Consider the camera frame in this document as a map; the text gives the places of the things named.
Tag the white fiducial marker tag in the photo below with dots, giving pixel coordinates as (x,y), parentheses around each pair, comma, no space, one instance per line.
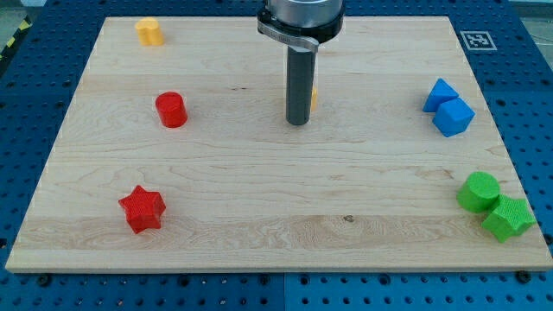
(476,40)

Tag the yellow hexagon block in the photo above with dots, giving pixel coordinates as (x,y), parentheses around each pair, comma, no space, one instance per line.
(314,97)

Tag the red star block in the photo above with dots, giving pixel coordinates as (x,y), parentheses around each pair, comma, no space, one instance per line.
(143,209)

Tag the yellow heart block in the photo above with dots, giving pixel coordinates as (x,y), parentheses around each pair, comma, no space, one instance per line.
(149,32)

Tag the blue cube block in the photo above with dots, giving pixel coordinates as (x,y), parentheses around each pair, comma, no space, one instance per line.
(453,117)

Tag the green cylinder block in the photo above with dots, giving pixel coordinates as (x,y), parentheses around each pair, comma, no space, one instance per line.
(478,192)

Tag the green star block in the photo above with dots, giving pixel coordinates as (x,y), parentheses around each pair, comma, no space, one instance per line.
(508,217)

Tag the red cylinder block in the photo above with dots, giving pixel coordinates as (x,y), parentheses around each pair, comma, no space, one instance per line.
(171,109)

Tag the blue triangle block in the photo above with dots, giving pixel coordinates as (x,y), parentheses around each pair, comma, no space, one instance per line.
(441,92)

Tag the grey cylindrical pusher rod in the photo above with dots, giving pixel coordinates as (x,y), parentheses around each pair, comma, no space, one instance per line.
(299,85)

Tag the wooden board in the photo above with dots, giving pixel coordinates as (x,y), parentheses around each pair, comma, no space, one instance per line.
(369,184)

